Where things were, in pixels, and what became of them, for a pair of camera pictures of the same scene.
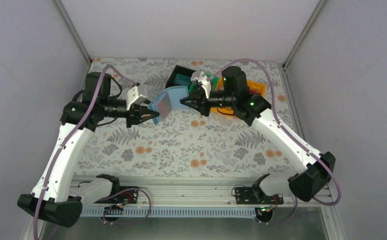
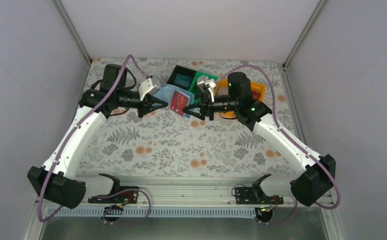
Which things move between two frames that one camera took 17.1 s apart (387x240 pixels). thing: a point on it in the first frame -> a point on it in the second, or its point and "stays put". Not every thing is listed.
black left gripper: x=136 y=111 -> x=149 y=100
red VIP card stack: x=254 y=92 stays put
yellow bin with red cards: x=260 y=87 stays put
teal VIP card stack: x=182 y=79 stays put
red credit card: x=164 y=106 -> x=180 y=101
